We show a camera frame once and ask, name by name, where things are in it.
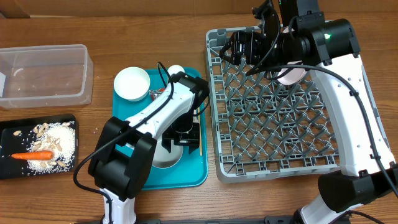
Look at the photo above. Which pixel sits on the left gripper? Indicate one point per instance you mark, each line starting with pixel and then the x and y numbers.
pixel 192 139

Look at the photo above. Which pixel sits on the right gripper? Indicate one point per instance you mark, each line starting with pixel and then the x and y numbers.
pixel 250 42

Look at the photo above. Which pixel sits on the grey bowl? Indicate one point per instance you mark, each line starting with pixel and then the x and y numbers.
pixel 163 158

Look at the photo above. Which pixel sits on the white round plate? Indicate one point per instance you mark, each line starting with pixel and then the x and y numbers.
pixel 291 75

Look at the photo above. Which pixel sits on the white bowl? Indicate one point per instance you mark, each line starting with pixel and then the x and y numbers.
pixel 132 83

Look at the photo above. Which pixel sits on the white rice pile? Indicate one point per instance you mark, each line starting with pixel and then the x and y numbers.
pixel 65 137

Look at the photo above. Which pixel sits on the nut shells pile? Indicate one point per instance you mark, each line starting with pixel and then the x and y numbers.
pixel 46 140

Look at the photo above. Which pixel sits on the orange carrot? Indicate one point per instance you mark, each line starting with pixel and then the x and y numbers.
pixel 36 155

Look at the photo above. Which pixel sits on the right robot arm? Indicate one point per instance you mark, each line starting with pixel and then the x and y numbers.
pixel 330 52

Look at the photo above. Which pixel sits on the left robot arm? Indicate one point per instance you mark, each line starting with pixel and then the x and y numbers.
pixel 123 158

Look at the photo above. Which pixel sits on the grey plastic dishwasher rack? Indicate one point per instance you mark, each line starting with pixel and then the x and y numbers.
pixel 263 130

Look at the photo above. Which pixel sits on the black waste tray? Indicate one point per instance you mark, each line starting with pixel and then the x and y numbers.
pixel 17 135

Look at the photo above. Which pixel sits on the wooden chopstick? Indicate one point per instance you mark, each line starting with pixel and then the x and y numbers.
pixel 200 141

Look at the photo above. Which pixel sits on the teal plastic tray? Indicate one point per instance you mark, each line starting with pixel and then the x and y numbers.
pixel 190 171

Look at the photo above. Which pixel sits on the crumpled foil wrapper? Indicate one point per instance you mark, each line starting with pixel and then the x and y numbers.
pixel 156 93

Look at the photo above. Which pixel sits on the white paper cup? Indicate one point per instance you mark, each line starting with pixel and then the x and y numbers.
pixel 174 69

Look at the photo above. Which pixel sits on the clear plastic bin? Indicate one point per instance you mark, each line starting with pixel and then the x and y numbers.
pixel 46 75

